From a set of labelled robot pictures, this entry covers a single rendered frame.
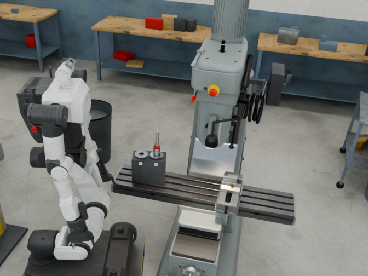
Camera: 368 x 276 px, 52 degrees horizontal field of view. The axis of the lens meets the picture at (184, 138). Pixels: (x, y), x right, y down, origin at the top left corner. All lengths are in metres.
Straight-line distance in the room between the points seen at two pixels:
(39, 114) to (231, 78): 0.92
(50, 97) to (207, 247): 1.32
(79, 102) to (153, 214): 2.07
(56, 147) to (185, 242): 1.09
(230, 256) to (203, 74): 1.70
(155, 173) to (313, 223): 1.93
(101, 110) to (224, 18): 2.50
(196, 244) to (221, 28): 1.32
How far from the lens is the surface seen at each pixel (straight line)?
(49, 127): 1.77
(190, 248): 2.46
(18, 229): 3.74
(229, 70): 1.91
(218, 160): 2.79
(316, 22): 6.40
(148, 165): 2.50
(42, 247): 2.58
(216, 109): 2.14
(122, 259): 2.59
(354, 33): 6.53
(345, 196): 4.43
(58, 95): 1.87
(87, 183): 2.15
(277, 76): 2.36
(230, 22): 2.22
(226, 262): 3.13
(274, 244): 3.63
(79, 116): 1.88
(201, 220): 2.51
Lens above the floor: 2.56
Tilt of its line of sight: 32 degrees down
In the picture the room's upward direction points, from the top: 4 degrees clockwise
